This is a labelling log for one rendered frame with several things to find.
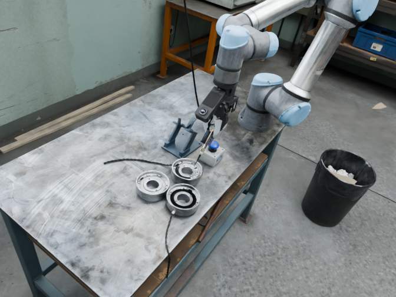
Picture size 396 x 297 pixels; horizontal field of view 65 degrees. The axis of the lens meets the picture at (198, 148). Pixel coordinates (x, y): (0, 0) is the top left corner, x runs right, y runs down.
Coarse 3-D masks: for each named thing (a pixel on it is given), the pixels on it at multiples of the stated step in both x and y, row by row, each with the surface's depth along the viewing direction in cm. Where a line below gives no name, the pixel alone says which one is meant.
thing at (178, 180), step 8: (176, 160) 106; (184, 160) 108; (192, 160) 108; (184, 168) 106; (192, 168) 106; (200, 168) 106; (176, 176) 101; (184, 176) 102; (192, 176) 103; (200, 176) 102; (192, 184) 102
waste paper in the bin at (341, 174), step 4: (328, 168) 198; (332, 168) 203; (332, 172) 195; (336, 172) 198; (340, 172) 200; (344, 172) 200; (336, 176) 192; (340, 176) 191; (344, 176) 191; (348, 176) 201; (352, 176) 200; (344, 180) 190; (348, 180) 189; (352, 180) 189
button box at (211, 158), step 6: (204, 150) 112; (210, 150) 112; (216, 150) 113; (222, 150) 114; (198, 156) 114; (204, 156) 112; (210, 156) 110; (216, 156) 110; (222, 156) 115; (204, 162) 113; (210, 162) 112; (216, 162) 113
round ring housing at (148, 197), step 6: (144, 174) 100; (150, 174) 101; (156, 174) 101; (162, 174) 101; (138, 180) 98; (150, 180) 99; (156, 180) 99; (168, 180) 98; (138, 186) 96; (144, 186) 96; (156, 186) 100; (168, 186) 96; (138, 192) 95; (144, 192) 93; (162, 192) 94; (144, 198) 94; (150, 198) 94; (156, 198) 94; (162, 198) 97
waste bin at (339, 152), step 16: (320, 160) 190; (336, 160) 203; (352, 160) 201; (320, 176) 188; (368, 176) 191; (320, 192) 192; (336, 192) 183; (352, 192) 178; (304, 208) 210; (320, 208) 196; (336, 208) 190; (320, 224) 203; (336, 224) 204
